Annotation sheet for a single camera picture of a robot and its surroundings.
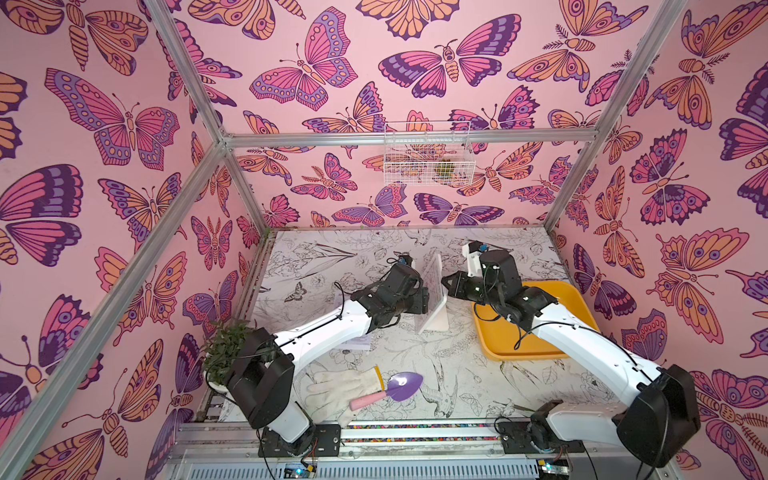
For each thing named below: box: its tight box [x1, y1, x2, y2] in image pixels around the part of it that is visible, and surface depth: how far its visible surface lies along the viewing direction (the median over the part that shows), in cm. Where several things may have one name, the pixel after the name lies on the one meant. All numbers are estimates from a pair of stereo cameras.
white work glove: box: [305, 365, 385, 428], surface depth 83 cm
